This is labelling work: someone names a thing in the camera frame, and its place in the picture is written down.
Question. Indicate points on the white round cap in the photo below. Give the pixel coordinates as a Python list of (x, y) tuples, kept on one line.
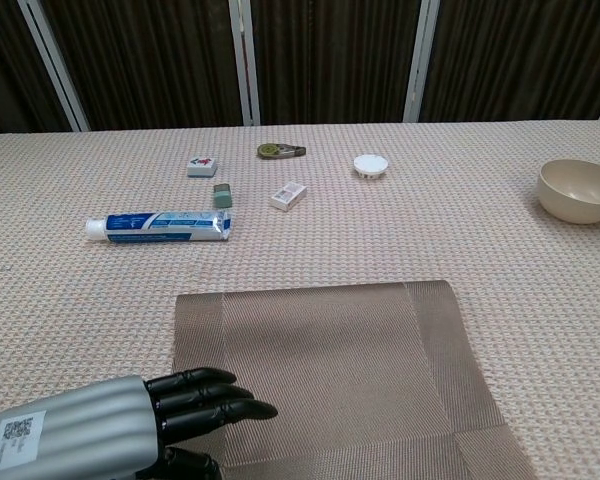
[(370, 164)]

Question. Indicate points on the olive correction tape dispenser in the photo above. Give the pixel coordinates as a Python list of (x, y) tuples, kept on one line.
[(270, 151)]

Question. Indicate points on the dark fabric screen panel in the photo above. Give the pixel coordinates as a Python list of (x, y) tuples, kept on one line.
[(5, 60), (150, 60), (330, 60), (520, 55)]

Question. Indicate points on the beige woven tablecloth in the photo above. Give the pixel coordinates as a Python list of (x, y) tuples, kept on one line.
[(80, 310)]

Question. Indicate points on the light brown bowl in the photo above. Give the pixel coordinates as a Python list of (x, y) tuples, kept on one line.
[(575, 205)]

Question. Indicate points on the brown woven placemat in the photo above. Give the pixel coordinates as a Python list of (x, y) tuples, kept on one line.
[(355, 375)]

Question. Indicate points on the left silver and black robot hand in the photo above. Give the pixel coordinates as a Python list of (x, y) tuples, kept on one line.
[(80, 430)]

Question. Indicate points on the blue and white toothpaste tube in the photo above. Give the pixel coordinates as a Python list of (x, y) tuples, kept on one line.
[(155, 227)]

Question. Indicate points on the small white cardboard box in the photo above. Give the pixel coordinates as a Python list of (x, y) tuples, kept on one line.
[(289, 196)]

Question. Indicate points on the white mahjong tile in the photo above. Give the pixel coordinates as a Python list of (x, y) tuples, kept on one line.
[(202, 167)]

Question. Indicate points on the small green block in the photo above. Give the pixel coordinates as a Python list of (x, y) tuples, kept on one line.
[(223, 197)]

